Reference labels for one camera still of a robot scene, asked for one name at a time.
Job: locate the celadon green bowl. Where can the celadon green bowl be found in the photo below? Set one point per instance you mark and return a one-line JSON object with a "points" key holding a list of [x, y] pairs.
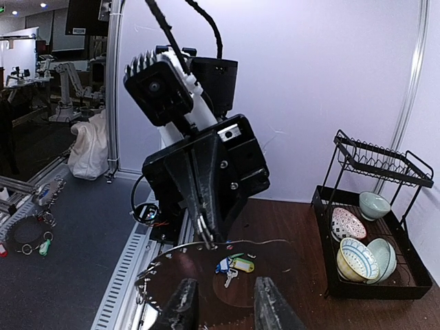
{"points": [[373, 206]]}

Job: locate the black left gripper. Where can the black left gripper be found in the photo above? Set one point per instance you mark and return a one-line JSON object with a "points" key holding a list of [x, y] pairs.
{"points": [[212, 174]]}

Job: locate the green key tag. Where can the green key tag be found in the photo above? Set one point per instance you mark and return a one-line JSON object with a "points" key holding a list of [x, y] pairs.
{"points": [[233, 256]]}

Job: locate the black wire dish rack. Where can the black wire dish rack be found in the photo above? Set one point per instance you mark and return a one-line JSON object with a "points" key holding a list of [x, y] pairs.
{"points": [[410, 280]]}

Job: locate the yellow blue patterned bowl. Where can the yellow blue patterned bowl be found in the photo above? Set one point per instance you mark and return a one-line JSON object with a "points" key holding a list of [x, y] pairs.
{"points": [[355, 262]]}

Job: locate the yellow key tag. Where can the yellow key tag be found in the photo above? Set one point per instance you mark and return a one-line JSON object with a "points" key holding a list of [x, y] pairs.
{"points": [[243, 265]]}

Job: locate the blue key tag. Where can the blue key tag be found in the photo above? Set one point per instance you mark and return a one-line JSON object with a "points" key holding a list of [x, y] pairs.
{"points": [[223, 266]]}

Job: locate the white bag on floor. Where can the white bag on floor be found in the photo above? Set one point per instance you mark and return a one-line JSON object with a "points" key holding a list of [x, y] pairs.
{"points": [[88, 156]]}

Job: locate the right aluminium wall post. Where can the right aluminium wall post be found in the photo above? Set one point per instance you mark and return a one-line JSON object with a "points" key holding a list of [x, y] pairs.
{"points": [[402, 82]]}

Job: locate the light blue bowl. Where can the light blue bowl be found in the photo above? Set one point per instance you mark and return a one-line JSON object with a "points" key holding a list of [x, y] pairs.
{"points": [[385, 256]]}

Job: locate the red patterned bowl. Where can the red patterned bowl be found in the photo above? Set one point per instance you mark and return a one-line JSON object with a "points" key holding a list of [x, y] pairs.
{"points": [[345, 224]]}

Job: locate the spare keyring on floor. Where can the spare keyring on floor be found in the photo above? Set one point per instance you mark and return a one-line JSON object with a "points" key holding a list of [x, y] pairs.
{"points": [[34, 232]]}

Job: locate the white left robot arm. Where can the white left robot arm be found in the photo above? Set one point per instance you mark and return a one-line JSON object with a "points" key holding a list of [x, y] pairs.
{"points": [[217, 79]]}

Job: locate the silver keys bunch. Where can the silver keys bunch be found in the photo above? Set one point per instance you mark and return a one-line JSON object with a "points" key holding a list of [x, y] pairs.
{"points": [[232, 273]]}

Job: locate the left aluminium wall post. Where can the left aluminium wall post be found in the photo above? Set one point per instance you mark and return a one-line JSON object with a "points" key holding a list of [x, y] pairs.
{"points": [[112, 87]]}

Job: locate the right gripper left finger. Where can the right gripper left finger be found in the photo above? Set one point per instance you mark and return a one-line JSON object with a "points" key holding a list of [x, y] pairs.
{"points": [[181, 311]]}

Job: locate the aluminium wall post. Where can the aluminium wall post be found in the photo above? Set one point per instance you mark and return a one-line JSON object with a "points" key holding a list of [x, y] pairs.
{"points": [[112, 87], [402, 82]]}

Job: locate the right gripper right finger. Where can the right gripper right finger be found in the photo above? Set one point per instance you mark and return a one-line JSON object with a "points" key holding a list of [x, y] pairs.
{"points": [[271, 310]]}

